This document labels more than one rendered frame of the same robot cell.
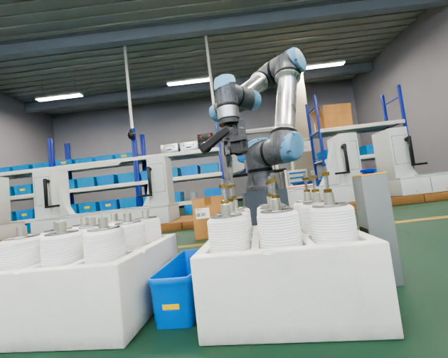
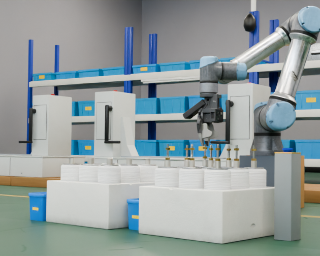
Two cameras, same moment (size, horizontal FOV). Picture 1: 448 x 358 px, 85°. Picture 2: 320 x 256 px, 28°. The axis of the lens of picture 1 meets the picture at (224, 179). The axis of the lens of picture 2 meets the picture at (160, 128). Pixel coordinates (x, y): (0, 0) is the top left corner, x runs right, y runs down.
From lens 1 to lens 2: 1.97 m
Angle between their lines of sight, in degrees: 34
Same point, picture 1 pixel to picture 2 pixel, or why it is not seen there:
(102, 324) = (100, 215)
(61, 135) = (153, 8)
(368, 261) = (212, 200)
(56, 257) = (85, 177)
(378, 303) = (213, 223)
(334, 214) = (208, 173)
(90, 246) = (100, 173)
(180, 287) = not seen: hidden behind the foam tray
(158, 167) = (243, 101)
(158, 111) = not seen: outside the picture
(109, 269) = (105, 186)
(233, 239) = (162, 180)
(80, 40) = not seen: outside the picture
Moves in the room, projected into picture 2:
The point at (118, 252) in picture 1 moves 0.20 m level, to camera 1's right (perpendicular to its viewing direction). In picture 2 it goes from (114, 180) to (154, 182)
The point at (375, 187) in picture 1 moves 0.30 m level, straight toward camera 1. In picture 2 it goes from (282, 163) to (209, 163)
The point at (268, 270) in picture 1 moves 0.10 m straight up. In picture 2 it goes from (170, 198) to (170, 170)
